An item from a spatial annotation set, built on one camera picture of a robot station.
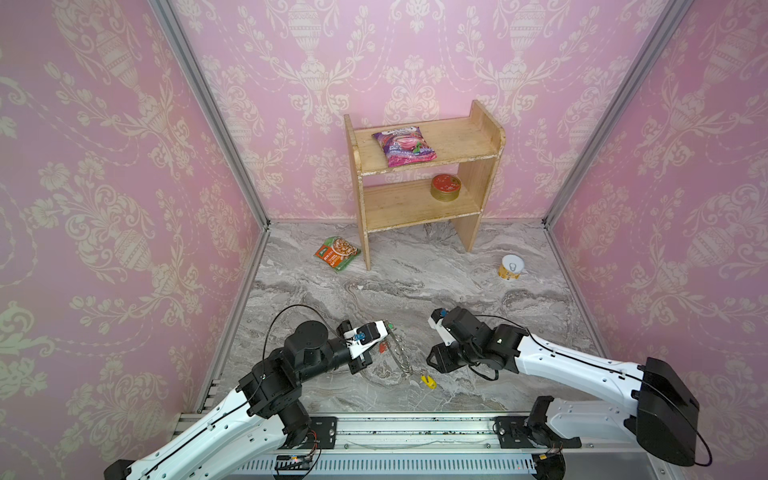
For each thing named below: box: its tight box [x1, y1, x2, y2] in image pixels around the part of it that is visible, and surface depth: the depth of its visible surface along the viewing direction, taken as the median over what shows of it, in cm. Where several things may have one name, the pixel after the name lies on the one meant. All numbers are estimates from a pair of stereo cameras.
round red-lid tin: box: [430, 174, 462, 202], surface depth 100 cm
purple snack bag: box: [372, 126, 438, 168], surface depth 77 cm
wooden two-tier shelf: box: [344, 100, 507, 271], surface depth 86 cm
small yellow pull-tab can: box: [498, 254, 525, 281], surface depth 103 cm
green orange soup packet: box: [313, 236, 362, 272], surface depth 111 cm
